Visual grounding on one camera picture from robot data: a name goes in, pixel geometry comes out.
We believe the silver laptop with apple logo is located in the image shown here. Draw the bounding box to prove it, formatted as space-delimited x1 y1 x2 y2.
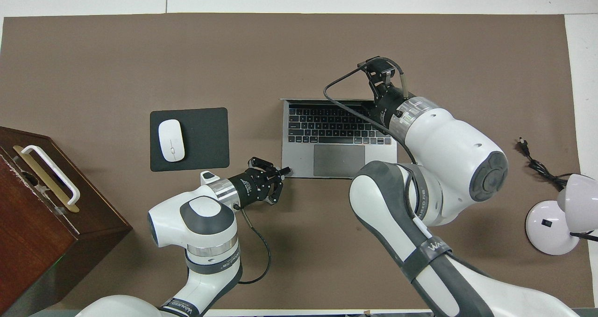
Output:
280 98 398 180

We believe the black mouse pad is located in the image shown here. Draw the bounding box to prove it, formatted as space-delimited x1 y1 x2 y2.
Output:
149 107 230 172

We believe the white box handle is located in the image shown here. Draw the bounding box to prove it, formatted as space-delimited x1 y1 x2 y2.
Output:
21 145 81 207

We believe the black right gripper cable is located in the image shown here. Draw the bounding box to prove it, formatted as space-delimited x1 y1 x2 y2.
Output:
323 58 417 164

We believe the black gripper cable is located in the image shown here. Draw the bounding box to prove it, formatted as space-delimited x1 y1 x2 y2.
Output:
234 205 272 285
323 58 417 164

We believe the gold handle plate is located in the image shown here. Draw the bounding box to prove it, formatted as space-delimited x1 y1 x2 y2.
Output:
13 146 80 213

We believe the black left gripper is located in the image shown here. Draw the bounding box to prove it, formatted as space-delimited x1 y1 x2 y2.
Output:
233 157 293 209

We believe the dark brown wooden box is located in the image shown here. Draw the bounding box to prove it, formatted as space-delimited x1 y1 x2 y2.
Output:
0 126 133 317

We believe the white computer mouse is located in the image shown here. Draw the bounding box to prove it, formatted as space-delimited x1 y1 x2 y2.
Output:
158 119 186 163

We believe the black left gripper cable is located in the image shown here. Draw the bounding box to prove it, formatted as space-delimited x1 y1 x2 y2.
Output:
234 205 272 285

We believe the thin black lamp power cable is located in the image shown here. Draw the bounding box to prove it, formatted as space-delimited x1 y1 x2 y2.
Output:
515 138 568 191

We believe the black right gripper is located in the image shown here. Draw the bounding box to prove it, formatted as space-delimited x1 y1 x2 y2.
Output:
357 58 405 130

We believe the white desk lamp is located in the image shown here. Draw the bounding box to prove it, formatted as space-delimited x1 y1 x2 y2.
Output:
525 173 598 256

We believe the brown table mat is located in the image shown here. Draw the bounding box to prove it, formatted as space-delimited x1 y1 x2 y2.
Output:
0 13 595 310

